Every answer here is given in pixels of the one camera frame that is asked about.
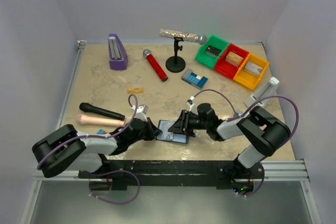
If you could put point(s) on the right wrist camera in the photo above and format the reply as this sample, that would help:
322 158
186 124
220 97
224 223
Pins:
191 104

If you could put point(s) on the gold card in red bin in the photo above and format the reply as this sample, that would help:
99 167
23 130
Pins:
233 59

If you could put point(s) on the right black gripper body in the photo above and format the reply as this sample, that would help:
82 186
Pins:
185 121

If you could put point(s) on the yellow plastic bin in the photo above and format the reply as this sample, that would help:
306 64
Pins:
247 80

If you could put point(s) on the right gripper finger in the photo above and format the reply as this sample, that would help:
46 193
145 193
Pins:
178 129
182 118

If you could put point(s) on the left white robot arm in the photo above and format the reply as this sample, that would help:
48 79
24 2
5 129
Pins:
57 151

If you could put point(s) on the red plastic bin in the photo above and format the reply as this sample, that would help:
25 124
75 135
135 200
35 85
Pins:
225 68

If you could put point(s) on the silver glitter microphone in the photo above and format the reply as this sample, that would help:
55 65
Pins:
186 36

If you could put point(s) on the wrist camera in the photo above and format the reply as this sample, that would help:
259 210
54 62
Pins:
191 104
140 112

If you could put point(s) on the red glitter microphone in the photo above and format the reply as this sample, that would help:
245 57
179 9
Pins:
155 65

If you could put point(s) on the black microphone stand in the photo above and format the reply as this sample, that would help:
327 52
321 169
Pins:
176 64

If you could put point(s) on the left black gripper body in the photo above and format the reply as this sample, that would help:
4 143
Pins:
149 128

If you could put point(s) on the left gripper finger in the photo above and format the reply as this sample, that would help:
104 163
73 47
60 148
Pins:
151 126
155 133

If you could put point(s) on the orange and blue brick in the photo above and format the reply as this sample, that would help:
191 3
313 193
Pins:
101 132

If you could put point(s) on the gold VIP card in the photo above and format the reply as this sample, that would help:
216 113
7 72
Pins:
135 89

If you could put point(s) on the purple metronome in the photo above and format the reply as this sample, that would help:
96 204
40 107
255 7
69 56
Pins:
118 58

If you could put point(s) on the white metronome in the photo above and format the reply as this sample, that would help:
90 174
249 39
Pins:
267 89

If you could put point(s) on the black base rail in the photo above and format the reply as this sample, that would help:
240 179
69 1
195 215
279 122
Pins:
120 174

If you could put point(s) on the pink microphone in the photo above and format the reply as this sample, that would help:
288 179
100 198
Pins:
91 120

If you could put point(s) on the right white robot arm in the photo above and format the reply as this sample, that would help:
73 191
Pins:
265 132

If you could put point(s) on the aluminium frame rail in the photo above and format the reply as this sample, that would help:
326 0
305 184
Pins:
37 175

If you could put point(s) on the dark card in green bin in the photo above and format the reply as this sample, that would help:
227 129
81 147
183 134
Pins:
212 51

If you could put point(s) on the blue toy brick block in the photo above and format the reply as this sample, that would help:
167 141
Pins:
193 79

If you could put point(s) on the green plastic bin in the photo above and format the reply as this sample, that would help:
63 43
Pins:
214 41

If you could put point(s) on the white card in yellow bin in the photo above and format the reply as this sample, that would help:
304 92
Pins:
253 68

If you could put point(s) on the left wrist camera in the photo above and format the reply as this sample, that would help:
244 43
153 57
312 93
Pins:
140 112

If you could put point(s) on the navy blue card holder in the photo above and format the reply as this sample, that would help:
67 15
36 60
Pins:
179 139

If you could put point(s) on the black microphone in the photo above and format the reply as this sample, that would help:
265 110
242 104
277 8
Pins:
88 108

